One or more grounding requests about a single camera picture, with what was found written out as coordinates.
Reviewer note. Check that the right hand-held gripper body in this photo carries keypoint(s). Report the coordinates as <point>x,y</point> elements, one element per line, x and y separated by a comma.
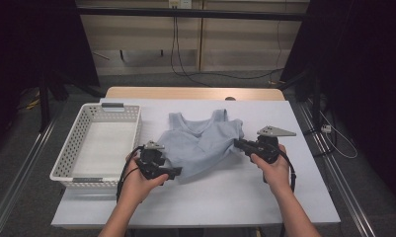
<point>268,148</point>

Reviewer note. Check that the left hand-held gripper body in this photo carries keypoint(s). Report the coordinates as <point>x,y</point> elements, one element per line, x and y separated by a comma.
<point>151,158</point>

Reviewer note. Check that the light blue tank top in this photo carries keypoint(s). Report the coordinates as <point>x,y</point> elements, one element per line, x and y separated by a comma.
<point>198,148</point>

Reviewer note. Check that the white perforated plastic basket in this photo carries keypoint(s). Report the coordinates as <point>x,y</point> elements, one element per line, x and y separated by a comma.
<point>100,148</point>

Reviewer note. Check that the person's right hand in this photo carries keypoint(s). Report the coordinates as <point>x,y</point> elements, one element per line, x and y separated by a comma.
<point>277,174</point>

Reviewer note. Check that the person's left hand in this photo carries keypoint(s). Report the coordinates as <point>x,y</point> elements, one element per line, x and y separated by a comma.
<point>136,184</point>

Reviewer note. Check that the black metal stand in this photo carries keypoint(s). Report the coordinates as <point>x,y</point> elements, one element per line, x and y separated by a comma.
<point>315,98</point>
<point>44,105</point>

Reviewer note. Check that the light wooden table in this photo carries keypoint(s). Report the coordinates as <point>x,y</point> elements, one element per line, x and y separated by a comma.
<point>185,93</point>

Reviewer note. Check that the black curtain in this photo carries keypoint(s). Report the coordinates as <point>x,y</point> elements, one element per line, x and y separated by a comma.
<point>366,65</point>
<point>21,39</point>

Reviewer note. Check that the black horizontal bar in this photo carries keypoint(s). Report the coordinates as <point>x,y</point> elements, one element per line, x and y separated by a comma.
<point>192,14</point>

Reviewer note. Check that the metal floor rail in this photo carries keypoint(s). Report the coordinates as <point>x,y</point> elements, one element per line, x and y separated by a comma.
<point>337,174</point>
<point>24,174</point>

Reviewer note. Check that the white wall socket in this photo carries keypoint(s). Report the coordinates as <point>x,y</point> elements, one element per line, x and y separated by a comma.
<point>180,3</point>

